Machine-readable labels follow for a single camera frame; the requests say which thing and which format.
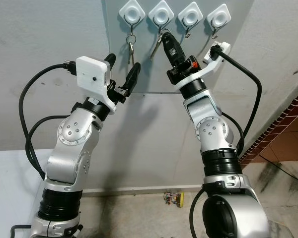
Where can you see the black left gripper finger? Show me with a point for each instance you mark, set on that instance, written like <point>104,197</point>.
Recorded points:
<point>111,61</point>
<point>131,79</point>

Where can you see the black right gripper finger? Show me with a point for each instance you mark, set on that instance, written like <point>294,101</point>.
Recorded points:
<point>180,55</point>
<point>170,49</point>

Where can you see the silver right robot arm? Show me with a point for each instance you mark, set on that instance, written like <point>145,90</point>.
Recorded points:
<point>213,134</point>

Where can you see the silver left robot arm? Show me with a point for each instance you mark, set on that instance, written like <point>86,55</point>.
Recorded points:
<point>69,144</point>

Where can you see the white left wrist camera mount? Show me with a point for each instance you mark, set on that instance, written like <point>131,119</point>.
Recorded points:
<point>92,74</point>

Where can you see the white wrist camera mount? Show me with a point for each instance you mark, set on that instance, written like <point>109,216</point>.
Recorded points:
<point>92,74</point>
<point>218,49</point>

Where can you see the grey wall panel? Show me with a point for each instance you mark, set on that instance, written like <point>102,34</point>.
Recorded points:
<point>154,82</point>

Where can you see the white square wall hook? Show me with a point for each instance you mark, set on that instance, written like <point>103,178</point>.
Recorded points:
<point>161,13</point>
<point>130,11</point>
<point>190,15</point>
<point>219,17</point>

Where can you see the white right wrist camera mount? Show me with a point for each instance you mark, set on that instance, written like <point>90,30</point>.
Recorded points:
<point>218,49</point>

